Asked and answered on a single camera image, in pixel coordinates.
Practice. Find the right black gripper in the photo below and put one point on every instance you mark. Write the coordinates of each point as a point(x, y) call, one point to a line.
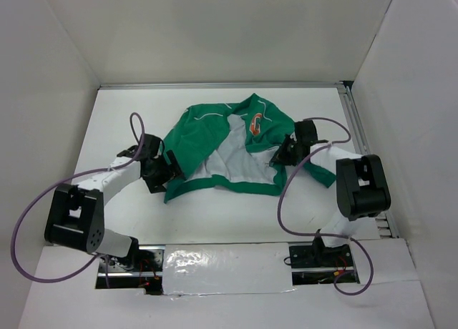
point(282, 156)

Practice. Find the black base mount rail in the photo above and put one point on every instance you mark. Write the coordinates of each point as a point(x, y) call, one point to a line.
point(146, 276)

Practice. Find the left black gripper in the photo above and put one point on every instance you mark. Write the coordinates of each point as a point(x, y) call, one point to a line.
point(155, 185)

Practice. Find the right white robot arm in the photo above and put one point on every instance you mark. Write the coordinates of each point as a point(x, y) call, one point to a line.
point(361, 186)

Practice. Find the green zip jacket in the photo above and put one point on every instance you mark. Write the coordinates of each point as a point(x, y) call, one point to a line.
point(230, 146)

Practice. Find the silver tape sheet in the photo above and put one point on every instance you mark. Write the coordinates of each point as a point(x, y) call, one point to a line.
point(226, 269)

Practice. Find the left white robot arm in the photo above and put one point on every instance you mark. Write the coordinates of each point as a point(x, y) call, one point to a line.
point(76, 216)

